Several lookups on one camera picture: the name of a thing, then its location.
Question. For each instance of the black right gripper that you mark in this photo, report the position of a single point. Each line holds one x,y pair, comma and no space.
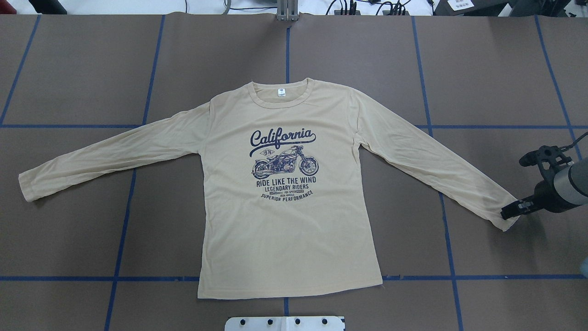
545,194

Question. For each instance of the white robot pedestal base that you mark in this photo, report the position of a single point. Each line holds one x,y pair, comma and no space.
286,323

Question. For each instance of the beige long sleeve graphic shirt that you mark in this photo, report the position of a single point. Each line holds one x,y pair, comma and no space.
283,195

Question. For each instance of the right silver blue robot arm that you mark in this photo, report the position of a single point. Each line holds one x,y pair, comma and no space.
562,188

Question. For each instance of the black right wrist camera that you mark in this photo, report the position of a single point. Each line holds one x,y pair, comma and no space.
549,159

